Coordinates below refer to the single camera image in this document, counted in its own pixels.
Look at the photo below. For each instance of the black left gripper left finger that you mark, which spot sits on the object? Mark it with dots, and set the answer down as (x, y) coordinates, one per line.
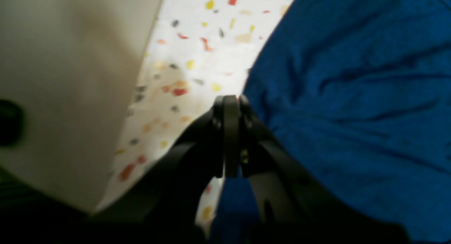
(162, 206)

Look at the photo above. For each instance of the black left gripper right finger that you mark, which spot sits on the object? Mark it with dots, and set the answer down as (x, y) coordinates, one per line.
(294, 207)

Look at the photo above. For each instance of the dark blue t-shirt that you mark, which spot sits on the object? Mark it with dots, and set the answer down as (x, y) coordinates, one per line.
(358, 92)

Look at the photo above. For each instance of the terrazzo patterned table cloth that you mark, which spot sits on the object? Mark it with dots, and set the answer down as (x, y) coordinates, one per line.
(199, 49)

